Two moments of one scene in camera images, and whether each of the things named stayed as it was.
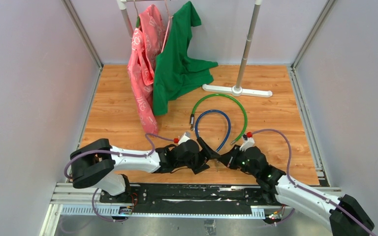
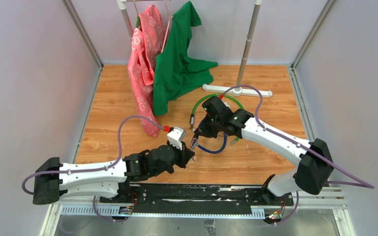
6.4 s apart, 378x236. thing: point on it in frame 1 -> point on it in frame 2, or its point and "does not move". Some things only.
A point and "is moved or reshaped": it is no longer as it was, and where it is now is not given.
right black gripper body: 240,161 -> 210,128
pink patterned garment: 147,41 does not move
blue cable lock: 229,128 is moved or reshaped
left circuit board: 127,210 does not move
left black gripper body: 198,162 -> 179,159
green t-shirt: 177,71 does not move
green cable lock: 192,117 does not move
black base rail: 191,198 does not move
